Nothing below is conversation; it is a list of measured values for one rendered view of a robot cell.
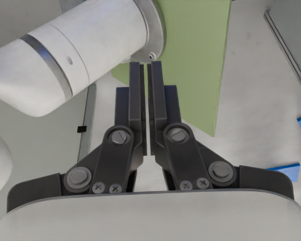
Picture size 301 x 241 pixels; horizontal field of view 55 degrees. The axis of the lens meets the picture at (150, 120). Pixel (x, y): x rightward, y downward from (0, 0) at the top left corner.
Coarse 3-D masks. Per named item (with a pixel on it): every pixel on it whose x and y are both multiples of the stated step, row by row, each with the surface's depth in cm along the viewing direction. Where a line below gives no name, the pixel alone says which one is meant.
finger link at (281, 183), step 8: (240, 168) 11; (248, 168) 11; (256, 168) 11; (240, 176) 11; (248, 176) 11; (256, 176) 11; (264, 176) 11; (272, 176) 11; (280, 176) 11; (240, 184) 11; (248, 184) 11; (256, 184) 11; (264, 184) 11; (272, 184) 11; (280, 184) 11; (288, 184) 11; (280, 192) 11; (288, 192) 11
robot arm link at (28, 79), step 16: (0, 48) 41; (16, 48) 41; (32, 48) 41; (0, 64) 39; (16, 64) 40; (32, 64) 40; (48, 64) 41; (0, 80) 38; (16, 80) 39; (32, 80) 40; (48, 80) 41; (64, 80) 43; (0, 96) 40; (16, 96) 40; (32, 96) 41; (48, 96) 42; (64, 96) 45; (32, 112) 44; (48, 112) 46
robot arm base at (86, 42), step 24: (96, 0) 48; (120, 0) 48; (144, 0) 47; (48, 24) 44; (72, 24) 44; (96, 24) 45; (120, 24) 47; (144, 24) 50; (48, 48) 42; (72, 48) 43; (96, 48) 45; (120, 48) 49; (144, 48) 56; (72, 72) 44; (96, 72) 47; (72, 96) 47
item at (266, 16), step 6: (264, 12) 167; (264, 18) 167; (270, 18) 160; (270, 24) 160; (270, 30) 159; (276, 30) 153; (276, 36) 153; (282, 42) 146; (282, 48) 146; (288, 54) 141; (288, 60) 141; (294, 60) 136; (294, 66) 135; (294, 72) 136; (300, 72) 131; (300, 78) 131; (300, 84) 131
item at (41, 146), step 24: (96, 96) 201; (0, 120) 184; (24, 120) 184; (48, 120) 183; (72, 120) 183; (24, 144) 172; (48, 144) 171; (72, 144) 171; (24, 168) 161; (48, 168) 161; (0, 192) 152; (0, 216) 144
